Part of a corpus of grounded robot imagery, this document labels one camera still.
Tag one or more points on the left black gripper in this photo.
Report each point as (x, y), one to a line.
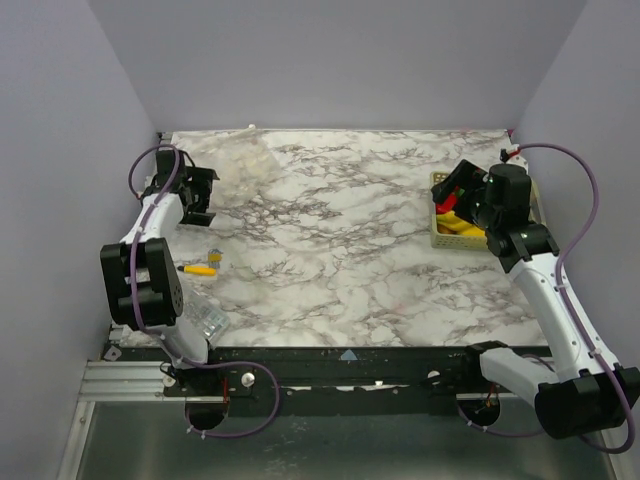
(202, 180)

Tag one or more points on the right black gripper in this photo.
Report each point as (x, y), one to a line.
(461, 182)

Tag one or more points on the clear zip top bag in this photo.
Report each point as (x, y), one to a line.
(243, 162)

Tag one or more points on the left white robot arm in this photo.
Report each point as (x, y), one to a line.
(142, 284)

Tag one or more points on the red bell pepper toy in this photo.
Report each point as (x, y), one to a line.
(448, 204)

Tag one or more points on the yellow banana bunch toy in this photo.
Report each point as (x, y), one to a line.
(449, 223)

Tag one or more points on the beige plastic basket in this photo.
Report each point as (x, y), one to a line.
(459, 242)

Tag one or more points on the yellow handled small tool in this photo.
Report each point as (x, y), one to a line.
(197, 270)

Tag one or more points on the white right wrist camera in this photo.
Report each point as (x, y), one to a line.
(512, 156)

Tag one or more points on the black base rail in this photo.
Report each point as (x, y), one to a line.
(254, 382)

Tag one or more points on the aluminium extrusion rail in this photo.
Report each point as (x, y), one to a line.
(105, 381)

